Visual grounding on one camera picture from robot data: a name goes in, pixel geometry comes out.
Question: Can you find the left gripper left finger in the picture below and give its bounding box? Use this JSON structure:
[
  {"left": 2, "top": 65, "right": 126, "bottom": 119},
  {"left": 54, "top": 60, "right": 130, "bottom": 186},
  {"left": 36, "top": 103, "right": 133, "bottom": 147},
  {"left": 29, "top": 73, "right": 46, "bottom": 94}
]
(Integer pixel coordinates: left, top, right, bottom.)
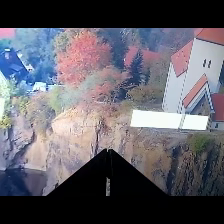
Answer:
[{"left": 46, "top": 148, "right": 109, "bottom": 197}]

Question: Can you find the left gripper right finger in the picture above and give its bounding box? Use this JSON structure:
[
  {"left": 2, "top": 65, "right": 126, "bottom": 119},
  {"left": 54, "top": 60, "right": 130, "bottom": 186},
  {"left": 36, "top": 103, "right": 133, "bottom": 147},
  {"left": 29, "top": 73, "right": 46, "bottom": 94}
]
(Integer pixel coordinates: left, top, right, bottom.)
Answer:
[{"left": 108, "top": 148, "right": 168, "bottom": 197}]

